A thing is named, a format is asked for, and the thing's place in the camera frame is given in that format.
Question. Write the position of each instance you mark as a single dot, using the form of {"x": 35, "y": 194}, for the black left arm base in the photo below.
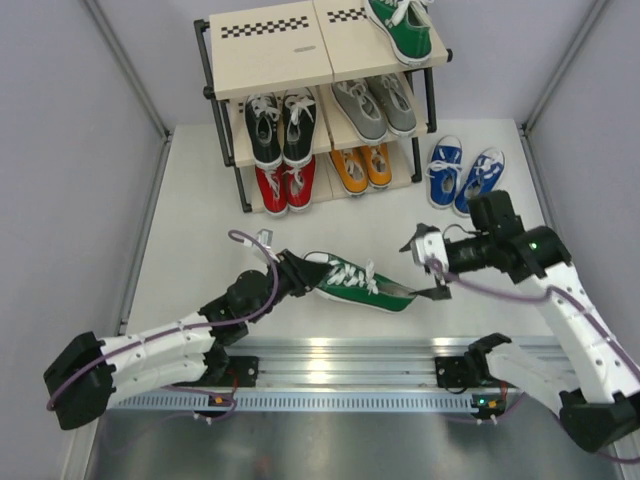
{"x": 241, "y": 371}

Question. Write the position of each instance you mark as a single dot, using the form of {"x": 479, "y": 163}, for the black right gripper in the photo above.
{"x": 434, "y": 293}

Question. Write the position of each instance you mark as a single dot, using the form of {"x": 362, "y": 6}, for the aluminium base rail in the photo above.
{"x": 330, "y": 346}

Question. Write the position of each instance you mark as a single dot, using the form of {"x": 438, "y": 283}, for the grey sneaker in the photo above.
{"x": 361, "y": 109}
{"x": 391, "y": 96}

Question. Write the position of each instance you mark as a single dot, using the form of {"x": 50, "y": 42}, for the blue sneaker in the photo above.
{"x": 444, "y": 171}
{"x": 482, "y": 178}

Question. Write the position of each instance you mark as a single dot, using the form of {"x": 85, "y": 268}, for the left grey corner post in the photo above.
{"x": 120, "y": 56}

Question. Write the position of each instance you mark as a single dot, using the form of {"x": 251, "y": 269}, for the green sneaker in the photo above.
{"x": 350, "y": 283}
{"x": 406, "y": 24}

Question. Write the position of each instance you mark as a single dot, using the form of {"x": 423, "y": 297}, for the grey aluminium corner post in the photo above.
{"x": 593, "y": 16}

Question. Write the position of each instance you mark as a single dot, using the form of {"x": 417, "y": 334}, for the orange sneaker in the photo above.
{"x": 376, "y": 159}
{"x": 351, "y": 170}

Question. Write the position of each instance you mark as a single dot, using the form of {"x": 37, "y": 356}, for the red sneaker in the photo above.
{"x": 272, "y": 189}
{"x": 299, "y": 182}

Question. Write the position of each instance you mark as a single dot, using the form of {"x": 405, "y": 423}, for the black sneaker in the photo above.
{"x": 262, "y": 117}
{"x": 300, "y": 118}

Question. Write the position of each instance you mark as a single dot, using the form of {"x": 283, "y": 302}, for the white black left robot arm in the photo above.
{"x": 92, "y": 374}

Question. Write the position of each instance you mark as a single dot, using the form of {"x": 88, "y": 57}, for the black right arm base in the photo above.
{"x": 458, "y": 373}

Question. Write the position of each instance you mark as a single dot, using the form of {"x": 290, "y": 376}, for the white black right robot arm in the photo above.
{"x": 597, "y": 403}

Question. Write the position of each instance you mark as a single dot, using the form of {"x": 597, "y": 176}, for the beige black shoe shelf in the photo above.
{"x": 303, "y": 44}

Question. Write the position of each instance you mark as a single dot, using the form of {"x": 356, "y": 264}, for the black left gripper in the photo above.
{"x": 305, "y": 273}

